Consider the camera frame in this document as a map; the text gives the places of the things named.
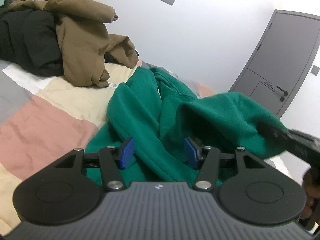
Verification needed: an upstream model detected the green hoodie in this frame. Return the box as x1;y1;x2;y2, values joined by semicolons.
85;67;285;184

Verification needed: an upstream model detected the right hand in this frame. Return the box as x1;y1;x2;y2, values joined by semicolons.
300;168;314;221

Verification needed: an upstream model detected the patchwork bed quilt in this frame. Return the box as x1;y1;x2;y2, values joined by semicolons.
0;60;218;235

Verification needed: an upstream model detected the grey door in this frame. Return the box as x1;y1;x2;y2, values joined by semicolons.
230;10;319;118

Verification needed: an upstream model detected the brown hoodie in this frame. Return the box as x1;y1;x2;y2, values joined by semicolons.
9;0;138;87

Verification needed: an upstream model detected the black garment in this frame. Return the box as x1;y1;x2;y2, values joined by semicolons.
1;9;63;77

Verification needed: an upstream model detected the black door handle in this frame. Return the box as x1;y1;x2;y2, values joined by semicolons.
276;86;289;102

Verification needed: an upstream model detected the grey wall switch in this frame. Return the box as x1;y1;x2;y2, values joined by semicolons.
310;65;320;76

